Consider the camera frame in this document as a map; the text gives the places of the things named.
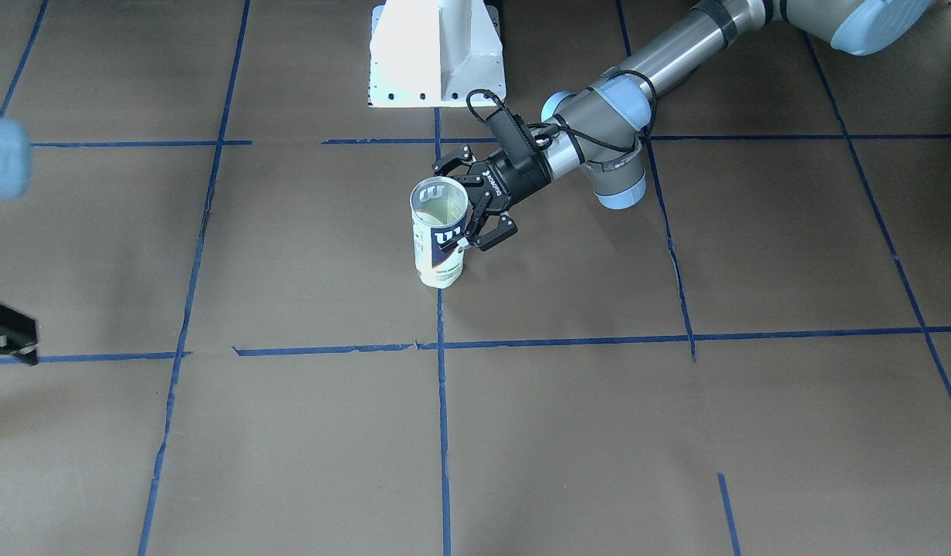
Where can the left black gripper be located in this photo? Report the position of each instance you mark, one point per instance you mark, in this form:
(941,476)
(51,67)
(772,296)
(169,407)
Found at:
(516,182)

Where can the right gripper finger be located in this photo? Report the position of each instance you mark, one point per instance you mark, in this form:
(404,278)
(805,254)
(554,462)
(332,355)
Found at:
(18,336)

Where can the clear tennis ball can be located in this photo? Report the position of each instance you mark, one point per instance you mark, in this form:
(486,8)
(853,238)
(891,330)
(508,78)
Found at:
(437,268)

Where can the yellow Wilson tennis ball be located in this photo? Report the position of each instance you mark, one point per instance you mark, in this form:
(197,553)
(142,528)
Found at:
(441,211)

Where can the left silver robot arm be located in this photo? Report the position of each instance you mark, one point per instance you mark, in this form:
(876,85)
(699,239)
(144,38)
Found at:
(602,129)

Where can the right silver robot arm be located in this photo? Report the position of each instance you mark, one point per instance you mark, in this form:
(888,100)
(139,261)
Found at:
(15,161)

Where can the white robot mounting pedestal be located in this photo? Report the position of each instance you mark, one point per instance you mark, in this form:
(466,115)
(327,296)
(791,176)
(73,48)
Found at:
(427,54)

